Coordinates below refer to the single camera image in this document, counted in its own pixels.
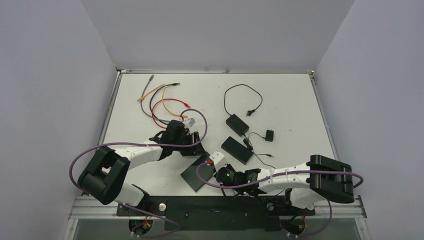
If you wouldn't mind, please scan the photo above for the black mains power cord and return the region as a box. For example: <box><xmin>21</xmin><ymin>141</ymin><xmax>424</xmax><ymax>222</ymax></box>
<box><xmin>223</xmin><ymin>83</ymin><xmax>264</xmax><ymax>117</ymax></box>

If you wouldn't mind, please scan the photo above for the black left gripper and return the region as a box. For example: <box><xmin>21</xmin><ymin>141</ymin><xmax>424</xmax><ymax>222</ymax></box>
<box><xmin>172</xmin><ymin>132</ymin><xmax>206</xmax><ymax>157</ymax></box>

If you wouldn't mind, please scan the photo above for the black power brick adapter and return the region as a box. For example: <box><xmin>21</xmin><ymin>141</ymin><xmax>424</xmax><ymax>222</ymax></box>
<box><xmin>225</xmin><ymin>114</ymin><xmax>250</xmax><ymax>137</ymax></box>

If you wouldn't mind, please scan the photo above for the yellow ethernet cable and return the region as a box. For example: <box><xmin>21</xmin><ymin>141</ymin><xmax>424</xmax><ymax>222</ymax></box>
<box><xmin>137</xmin><ymin>84</ymin><xmax>189</xmax><ymax>119</ymax></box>

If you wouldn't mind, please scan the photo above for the red ethernet cable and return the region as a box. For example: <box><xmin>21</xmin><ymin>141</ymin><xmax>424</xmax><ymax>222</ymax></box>
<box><xmin>151</xmin><ymin>98</ymin><xmax>192</xmax><ymax>130</ymax></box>

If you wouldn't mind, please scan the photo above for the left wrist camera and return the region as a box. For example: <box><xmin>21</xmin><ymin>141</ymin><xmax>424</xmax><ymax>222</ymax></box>
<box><xmin>183</xmin><ymin>118</ymin><xmax>196</xmax><ymax>128</ymax></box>

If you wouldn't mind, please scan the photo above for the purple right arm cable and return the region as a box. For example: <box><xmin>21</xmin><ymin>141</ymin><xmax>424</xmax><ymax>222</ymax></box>
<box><xmin>195</xmin><ymin>161</ymin><xmax>365</xmax><ymax>190</ymax></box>

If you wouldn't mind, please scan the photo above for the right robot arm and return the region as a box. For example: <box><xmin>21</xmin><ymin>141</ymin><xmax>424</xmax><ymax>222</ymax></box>
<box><xmin>207</xmin><ymin>155</ymin><xmax>354</xmax><ymax>214</ymax></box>

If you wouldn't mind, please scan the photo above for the black Mercury switch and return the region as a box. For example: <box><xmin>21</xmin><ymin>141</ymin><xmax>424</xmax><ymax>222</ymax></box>
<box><xmin>180</xmin><ymin>152</ymin><xmax>216</xmax><ymax>192</ymax></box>

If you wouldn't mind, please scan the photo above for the black ethernet cable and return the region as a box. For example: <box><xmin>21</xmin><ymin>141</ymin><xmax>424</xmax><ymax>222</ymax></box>
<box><xmin>149</xmin><ymin>82</ymin><xmax>181</xmax><ymax>126</ymax></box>

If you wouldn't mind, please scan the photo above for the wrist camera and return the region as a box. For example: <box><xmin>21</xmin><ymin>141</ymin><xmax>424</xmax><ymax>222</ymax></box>
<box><xmin>183</xmin><ymin>118</ymin><xmax>196</xmax><ymax>128</ymax></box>
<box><xmin>208</xmin><ymin>151</ymin><xmax>229</xmax><ymax>172</ymax></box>

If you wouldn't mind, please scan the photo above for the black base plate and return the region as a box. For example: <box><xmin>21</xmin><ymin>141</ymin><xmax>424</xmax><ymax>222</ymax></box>
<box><xmin>115</xmin><ymin>196</ymin><xmax>316</xmax><ymax>232</ymax></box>

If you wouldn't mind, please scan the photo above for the small black wall plug adapter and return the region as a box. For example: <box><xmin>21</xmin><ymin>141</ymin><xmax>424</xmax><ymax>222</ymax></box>
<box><xmin>264</xmin><ymin>129</ymin><xmax>274</xmax><ymax>142</ymax></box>

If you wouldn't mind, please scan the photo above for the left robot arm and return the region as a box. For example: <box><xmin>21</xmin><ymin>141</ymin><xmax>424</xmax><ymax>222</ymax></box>
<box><xmin>76</xmin><ymin>120</ymin><xmax>206</xmax><ymax>215</ymax></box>

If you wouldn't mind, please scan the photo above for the short black adapter cable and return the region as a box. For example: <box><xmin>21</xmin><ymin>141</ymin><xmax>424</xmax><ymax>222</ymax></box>
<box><xmin>243</xmin><ymin>132</ymin><xmax>275</xmax><ymax>159</ymax></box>

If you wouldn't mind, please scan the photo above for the thin black barrel plug cable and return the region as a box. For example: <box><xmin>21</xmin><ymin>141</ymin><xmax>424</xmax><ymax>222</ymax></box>
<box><xmin>251</xmin><ymin>150</ymin><xmax>277</xmax><ymax>170</ymax></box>

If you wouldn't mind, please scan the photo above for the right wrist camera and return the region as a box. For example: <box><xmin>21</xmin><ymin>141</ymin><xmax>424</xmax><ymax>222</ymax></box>
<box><xmin>208</xmin><ymin>151</ymin><xmax>229</xmax><ymax>172</ymax></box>

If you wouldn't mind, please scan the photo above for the grey ethernet cable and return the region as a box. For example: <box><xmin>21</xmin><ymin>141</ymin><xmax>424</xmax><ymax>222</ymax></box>
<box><xmin>140</xmin><ymin>74</ymin><xmax>171</xmax><ymax>124</ymax></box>

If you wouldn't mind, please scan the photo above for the ribbed black network switch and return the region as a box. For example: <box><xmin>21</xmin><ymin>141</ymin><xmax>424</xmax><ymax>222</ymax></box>
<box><xmin>221</xmin><ymin>136</ymin><xmax>254</xmax><ymax>165</ymax></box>

